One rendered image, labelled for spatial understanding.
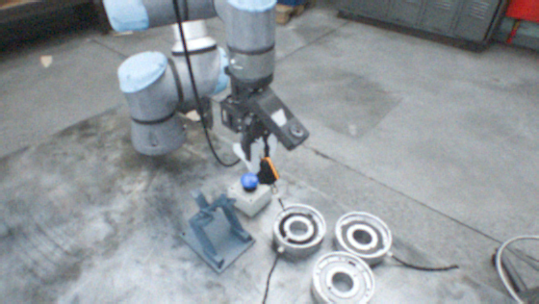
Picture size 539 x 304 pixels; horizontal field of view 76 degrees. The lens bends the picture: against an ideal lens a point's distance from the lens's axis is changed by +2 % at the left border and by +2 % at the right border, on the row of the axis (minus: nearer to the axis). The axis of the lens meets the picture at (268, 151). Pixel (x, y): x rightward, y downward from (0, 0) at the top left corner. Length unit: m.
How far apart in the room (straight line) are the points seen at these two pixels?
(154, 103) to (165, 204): 0.25
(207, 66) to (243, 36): 0.39
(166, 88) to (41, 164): 0.38
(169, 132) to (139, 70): 0.18
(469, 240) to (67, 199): 1.69
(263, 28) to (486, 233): 1.71
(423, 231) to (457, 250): 0.16
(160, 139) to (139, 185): 0.13
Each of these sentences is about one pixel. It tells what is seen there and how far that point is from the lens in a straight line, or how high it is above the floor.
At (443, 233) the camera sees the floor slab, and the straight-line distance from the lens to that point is 1.92.
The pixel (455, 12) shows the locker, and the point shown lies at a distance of 3.83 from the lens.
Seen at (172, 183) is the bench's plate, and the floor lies 0.80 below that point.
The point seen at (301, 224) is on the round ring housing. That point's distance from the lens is 0.73.
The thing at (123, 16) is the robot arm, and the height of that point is 1.22.
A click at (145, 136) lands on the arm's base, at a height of 0.85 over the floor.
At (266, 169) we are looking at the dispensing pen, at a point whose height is 0.94.
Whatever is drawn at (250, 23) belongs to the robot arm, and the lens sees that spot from 0.50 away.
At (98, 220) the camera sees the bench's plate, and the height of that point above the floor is 0.80.
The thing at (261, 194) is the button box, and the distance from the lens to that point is 0.74.
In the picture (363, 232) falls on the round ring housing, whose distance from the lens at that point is 0.73.
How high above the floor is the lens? 1.39
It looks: 40 degrees down
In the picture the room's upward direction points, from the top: straight up
